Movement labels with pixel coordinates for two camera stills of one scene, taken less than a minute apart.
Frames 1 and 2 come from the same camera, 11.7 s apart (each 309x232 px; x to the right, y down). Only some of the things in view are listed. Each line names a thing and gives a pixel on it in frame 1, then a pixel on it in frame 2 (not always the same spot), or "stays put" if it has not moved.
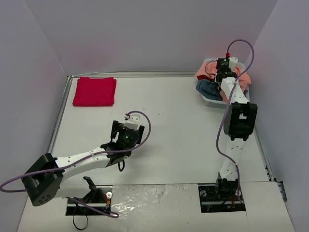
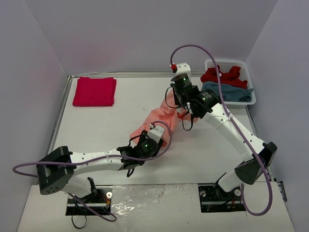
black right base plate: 221,196 stays put
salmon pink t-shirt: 208,68 -> 162,118
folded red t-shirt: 94,92 stays put
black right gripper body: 222,64 -> 177,97
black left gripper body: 115,128 -> 160,141
